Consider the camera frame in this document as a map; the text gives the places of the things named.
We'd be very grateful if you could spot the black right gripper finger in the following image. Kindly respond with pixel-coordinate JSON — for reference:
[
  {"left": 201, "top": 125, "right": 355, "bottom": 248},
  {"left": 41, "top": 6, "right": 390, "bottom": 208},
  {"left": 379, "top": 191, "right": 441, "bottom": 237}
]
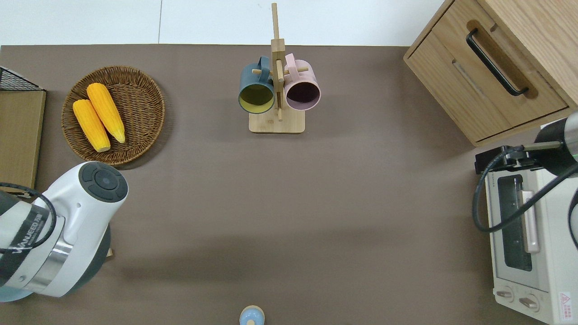
[{"left": 474, "top": 148, "right": 503, "bottom": 175}]

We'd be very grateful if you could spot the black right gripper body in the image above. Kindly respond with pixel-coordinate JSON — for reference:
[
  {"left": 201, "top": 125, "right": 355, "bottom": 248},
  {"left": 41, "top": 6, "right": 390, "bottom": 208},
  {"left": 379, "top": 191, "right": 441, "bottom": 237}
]
[{"left": 502, "top": 112, "right": 576, "bottom": 178}]

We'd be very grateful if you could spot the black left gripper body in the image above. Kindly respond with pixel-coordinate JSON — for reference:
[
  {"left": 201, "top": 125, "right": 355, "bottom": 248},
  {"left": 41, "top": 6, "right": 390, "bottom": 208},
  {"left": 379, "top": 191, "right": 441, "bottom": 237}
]
[{"left": 0, "top": 190, "right": 59, "bottom": 290}]

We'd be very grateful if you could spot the light blue plate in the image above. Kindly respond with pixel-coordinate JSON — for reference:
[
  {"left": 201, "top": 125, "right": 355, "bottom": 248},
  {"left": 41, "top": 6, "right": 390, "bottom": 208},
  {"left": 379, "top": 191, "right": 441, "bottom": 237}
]
[{"left": 0, "top": 288, "right": 28, "bottom": 303}]

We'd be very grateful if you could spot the wooden drawer cabinet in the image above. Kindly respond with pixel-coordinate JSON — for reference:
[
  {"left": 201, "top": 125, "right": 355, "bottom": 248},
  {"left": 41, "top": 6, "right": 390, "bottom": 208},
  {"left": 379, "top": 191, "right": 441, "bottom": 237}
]
[{"left": 403, "top": 0, "right": 578, "bottom": 148}]

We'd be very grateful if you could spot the cream toaster oven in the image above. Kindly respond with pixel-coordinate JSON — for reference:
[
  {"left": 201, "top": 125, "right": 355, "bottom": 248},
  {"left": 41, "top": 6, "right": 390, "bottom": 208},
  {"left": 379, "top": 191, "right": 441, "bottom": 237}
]
[{"left": 485, "top": 118, "right": 578, "bottom": 325}]

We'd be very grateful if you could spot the wooden board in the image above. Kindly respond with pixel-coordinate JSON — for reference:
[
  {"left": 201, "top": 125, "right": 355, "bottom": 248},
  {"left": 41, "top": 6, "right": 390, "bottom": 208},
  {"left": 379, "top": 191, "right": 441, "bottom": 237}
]
[{"left": 0, "top": 89, "right": 47, "bottom": 192}]

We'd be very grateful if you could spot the brown table mat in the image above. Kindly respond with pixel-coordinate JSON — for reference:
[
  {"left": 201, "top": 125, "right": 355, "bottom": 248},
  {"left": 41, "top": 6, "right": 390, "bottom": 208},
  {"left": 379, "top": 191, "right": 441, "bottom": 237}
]
[{"left": 0, "top": 44, "right": 578, "bottom": 325}]

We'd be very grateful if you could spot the yellow corn cob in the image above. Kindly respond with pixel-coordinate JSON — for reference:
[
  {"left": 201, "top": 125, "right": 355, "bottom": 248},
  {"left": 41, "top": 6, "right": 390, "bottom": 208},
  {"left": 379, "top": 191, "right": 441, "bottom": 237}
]
[
  {"left": 72, "top": 99, "right": 112, "bottom": 153},
  {"left": 86, "top": 82, "right": 126, "bottom": 144}
]

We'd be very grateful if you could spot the round wicker basket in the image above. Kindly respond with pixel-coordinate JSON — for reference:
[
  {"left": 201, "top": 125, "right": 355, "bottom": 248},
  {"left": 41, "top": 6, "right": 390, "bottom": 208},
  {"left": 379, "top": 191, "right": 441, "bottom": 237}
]
[{"left": 61, "top": 65, "right": 166, "bottom": 167}]

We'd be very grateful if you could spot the pink mug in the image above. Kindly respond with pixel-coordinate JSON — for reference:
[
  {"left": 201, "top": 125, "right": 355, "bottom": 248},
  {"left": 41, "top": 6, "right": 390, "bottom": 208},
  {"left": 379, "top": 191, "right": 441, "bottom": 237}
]
[{"left": 283, "top": 53, "right": 322, "bottom": 112}]

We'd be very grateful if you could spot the wooden mug tree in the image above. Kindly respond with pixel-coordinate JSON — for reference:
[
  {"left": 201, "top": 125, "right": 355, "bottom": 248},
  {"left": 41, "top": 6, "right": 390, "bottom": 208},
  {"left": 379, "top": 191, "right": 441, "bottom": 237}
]
[{"left": 248, "top": 2, "right": 306, "bottom": 135}]

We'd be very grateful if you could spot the blue dome with wooden base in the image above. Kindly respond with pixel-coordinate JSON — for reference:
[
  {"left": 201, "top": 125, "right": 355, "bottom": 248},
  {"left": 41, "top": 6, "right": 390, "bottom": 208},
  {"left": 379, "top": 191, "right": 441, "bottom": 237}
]
[{"left": 239, "top": 305, "right": 266, "bottom": 325}]

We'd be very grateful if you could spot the dark teal mug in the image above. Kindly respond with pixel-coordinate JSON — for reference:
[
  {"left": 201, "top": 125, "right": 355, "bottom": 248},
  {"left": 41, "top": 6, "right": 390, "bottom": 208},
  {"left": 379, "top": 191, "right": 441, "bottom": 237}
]
[{"left": 238, "top": 55, "right": 276, "bottom": 115}]

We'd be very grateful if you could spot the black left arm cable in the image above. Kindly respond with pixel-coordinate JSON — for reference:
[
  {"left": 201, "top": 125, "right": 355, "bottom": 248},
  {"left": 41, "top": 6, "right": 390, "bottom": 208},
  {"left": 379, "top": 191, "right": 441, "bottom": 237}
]
[{"left": 0, "top": 181, "right": 58, "bottom": 254}]

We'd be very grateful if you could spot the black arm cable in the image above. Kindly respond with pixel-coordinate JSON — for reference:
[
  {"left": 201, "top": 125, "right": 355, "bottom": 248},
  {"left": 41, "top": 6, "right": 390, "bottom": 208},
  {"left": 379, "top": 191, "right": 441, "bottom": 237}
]
[
  {"left": 569, "top": 199, "right": 578, "bottom": 250},
  {"left": 472, "top": 147, "right": 578, "bottom": 233},
  {"left": 0, "top": 181, "right": 58, "bottom": 254}
]

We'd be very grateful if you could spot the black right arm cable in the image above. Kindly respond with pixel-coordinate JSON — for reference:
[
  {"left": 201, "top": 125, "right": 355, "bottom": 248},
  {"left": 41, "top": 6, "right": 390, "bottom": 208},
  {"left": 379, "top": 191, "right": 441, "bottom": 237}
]
[
  {"left": 569, "top": 199, "right": 578, "bottom": 250},
  {"left": 472, "top": 147, "right": 578, "bottom": 233}
]

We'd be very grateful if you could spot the black cabinet handle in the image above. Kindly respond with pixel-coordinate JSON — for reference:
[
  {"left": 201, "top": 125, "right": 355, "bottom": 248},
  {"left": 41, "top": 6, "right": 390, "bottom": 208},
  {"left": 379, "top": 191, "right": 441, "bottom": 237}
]
[{"left": 466, "top": 28, "right": 529, "bottom": 97}]

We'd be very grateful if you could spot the wire basket with white liner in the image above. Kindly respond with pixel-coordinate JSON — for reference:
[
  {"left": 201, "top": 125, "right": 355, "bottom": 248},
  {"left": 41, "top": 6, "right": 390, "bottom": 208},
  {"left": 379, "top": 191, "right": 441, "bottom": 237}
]
[{"left": 0, "top": 66, "right": 47, "bottom": 200}]

